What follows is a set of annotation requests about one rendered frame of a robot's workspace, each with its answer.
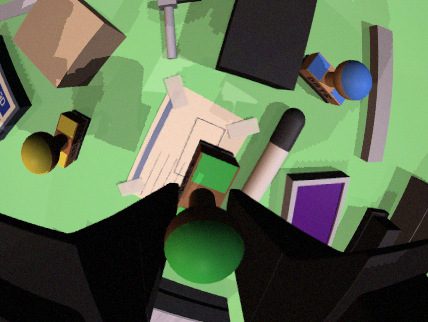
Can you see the green-handled stamp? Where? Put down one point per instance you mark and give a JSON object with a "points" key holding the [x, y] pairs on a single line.
{"points": [[204, 243]]}

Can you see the cream inspection card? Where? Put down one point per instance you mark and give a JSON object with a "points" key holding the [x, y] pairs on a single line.
{"points": [[183, 120]]}

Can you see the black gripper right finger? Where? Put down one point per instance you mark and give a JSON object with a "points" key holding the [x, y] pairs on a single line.
{"points": [[288, 276]]}

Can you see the blue-handled rubber stamp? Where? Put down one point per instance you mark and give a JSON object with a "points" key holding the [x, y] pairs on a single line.
{"points": [[351, 80]]}

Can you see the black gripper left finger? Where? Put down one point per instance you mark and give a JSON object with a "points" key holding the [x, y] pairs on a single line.
{"points": [[109, 271]]}

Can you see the tan cube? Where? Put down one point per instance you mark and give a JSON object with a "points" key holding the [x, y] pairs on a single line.
{"points": [[67, 40]]}

